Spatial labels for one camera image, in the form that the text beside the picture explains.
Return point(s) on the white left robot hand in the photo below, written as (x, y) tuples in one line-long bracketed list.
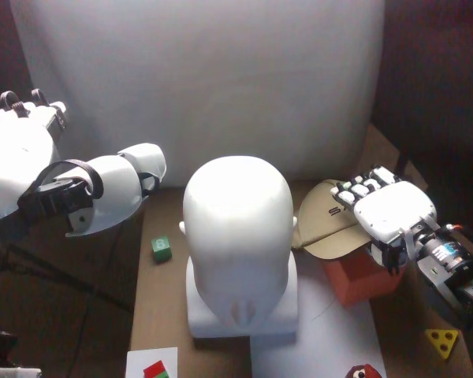
[(16, 165)]

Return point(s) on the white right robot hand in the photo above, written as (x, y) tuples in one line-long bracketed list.
[(394, 212)]

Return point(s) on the beige baseball cap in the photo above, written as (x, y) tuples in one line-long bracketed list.
[(323, 220)]

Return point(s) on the white mannequin head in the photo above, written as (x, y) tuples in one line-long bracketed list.
[(238, 228)]

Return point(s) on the red rectangular block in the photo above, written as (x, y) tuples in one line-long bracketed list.
[(358, 279)]

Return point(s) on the yellow triangle with holes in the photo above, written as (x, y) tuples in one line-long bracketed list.
[(437, 338)]

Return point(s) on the large white paper sheet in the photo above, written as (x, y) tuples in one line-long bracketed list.
[(331, 338)]

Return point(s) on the red bird toy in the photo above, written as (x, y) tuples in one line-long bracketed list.
[(364, 372)]

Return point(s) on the green number block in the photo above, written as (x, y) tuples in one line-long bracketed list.
[(161, 248)]

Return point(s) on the white backdrop cloth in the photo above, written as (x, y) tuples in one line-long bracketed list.
[(197, 86)]

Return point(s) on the small white paper sheet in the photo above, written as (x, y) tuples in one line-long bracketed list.
[(138, 362)]

